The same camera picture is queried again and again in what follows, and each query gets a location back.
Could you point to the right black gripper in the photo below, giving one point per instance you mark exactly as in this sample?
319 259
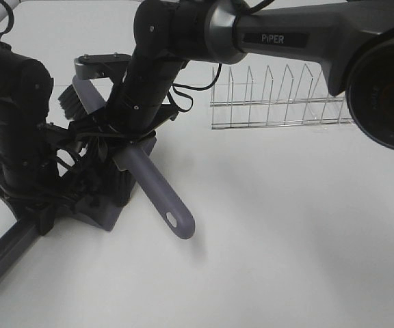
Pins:
128 125

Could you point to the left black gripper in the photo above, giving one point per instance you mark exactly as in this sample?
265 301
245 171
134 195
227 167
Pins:
36 205

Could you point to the purple hand brush black bristles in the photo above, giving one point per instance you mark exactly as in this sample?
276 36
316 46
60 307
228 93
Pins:
149 171

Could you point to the purple plastic dustpan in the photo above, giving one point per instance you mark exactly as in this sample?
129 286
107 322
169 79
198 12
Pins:
22 234

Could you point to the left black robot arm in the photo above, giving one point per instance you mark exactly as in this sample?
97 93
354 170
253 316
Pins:
30 183

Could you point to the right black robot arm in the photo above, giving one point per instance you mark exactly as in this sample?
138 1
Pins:
353 42

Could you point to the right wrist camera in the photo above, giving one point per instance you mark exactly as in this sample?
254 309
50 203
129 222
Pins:
112 66

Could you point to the metal wire rack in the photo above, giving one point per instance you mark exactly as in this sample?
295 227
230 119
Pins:
287 95

